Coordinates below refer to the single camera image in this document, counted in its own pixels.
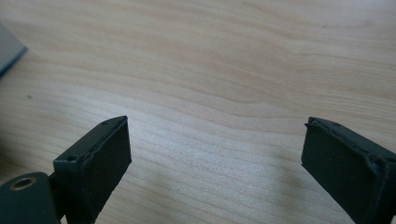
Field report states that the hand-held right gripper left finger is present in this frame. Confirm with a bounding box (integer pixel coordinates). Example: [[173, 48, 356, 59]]
[[52, 115, 133, 224]]

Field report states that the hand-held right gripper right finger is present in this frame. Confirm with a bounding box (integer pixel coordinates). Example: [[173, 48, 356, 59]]
[[301, 116, 396, 224]]

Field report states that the blue hardcover book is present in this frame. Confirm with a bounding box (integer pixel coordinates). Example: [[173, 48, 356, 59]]
[[0, 21, 28, 77]]

